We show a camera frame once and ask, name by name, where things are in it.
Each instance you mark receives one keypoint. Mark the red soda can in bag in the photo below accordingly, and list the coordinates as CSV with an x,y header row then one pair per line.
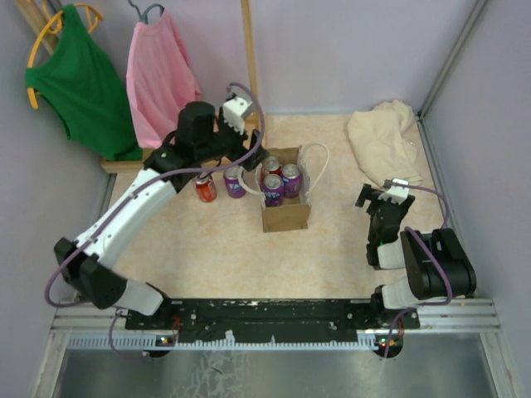
x,y
271,165

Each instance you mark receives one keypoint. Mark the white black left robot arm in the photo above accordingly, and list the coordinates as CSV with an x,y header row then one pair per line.
x,y
87,262

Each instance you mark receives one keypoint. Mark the yellow clothes hanger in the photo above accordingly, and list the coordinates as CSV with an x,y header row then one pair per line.
x,y
54,26

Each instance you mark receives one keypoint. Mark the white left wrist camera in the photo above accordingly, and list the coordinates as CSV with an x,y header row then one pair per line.
x,y
236,110

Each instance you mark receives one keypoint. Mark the green tank top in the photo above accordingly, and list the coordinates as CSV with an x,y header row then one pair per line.
x,y
81,84

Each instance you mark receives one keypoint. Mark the wooden clothes rack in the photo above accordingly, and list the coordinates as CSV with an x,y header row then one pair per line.
x,y
36,16

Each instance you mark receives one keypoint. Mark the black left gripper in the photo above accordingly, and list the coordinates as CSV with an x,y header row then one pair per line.
x,y
240,138

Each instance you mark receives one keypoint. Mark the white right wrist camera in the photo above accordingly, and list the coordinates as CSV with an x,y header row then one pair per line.
x,y
396,190

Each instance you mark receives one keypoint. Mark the red soda can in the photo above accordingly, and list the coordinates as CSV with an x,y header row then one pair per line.
x,y
271,165
206,188

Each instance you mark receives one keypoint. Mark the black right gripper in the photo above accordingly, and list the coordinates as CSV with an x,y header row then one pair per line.
x,y
368,193

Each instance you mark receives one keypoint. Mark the cream folded cloth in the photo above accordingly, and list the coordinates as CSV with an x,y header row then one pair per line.
x,y
377,141

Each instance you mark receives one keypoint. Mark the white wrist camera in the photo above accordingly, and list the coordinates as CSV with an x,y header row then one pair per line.
x,y
236,110
396,190

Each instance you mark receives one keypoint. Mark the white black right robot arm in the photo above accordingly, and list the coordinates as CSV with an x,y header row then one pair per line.
x,y
437,269

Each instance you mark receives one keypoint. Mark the white cable duct strip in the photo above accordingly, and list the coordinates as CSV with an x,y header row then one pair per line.
x,y
160,342

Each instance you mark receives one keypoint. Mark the purple soda can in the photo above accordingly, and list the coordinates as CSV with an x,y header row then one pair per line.
x,y
291,177
273,189
233,187

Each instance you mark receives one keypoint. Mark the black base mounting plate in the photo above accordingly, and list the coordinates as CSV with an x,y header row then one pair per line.
x,y
256,320

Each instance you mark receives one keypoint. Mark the pink shirt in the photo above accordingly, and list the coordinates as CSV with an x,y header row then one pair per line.
x,y
159,80

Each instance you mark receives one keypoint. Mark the grey clothes hanger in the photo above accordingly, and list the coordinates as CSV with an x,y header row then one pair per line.
x,y
144,15

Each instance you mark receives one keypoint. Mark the aluminium frame rail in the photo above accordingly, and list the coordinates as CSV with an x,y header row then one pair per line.
x,y
461,315

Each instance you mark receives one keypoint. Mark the red soda can front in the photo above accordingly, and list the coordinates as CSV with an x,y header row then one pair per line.
x,y
206,188

